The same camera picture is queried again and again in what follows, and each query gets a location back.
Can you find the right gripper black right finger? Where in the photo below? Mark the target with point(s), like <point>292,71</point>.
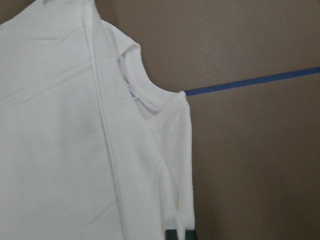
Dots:
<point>190,233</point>

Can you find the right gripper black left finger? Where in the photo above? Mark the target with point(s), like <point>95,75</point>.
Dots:
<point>172,231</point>

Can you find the white long-sleeve printed t-shirt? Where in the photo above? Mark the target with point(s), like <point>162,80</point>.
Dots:
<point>90,148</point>

